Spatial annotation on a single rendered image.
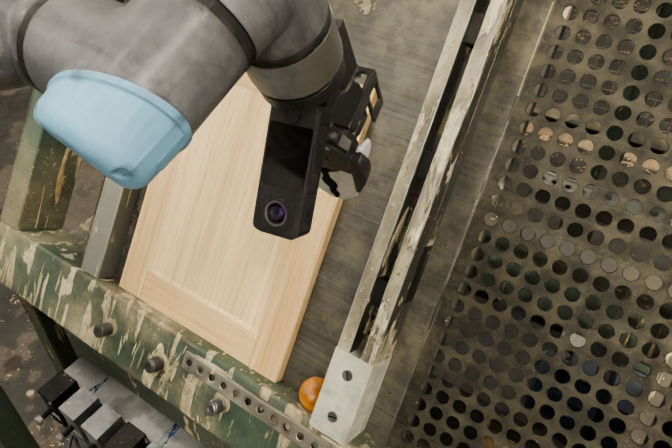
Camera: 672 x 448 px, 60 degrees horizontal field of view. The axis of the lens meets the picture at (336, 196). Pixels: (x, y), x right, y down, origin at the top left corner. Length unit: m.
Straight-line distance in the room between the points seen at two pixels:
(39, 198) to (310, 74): 0.99
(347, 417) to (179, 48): 0.64
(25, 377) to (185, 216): 1.35
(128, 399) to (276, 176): 0.78
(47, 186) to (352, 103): 0.94
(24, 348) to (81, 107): 2.08
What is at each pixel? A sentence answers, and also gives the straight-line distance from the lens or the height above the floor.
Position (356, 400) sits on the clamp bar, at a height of 0.98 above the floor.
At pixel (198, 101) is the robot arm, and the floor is 1.54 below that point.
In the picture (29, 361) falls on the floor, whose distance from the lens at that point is 2.34.
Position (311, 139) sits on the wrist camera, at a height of 1.45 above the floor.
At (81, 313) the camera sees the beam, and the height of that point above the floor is 0.85.
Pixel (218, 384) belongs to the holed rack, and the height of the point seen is 0.89.
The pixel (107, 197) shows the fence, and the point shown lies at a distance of 1.15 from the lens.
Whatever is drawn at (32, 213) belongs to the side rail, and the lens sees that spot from 1.35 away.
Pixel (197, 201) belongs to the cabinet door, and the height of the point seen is 1.06.
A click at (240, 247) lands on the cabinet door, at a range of 0.98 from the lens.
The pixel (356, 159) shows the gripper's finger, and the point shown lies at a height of 1.41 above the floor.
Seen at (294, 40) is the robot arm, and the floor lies 1.55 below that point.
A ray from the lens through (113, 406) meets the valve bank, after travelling 1.20.
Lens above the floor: 1.71
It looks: 39 degrees down
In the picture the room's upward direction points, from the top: straight up
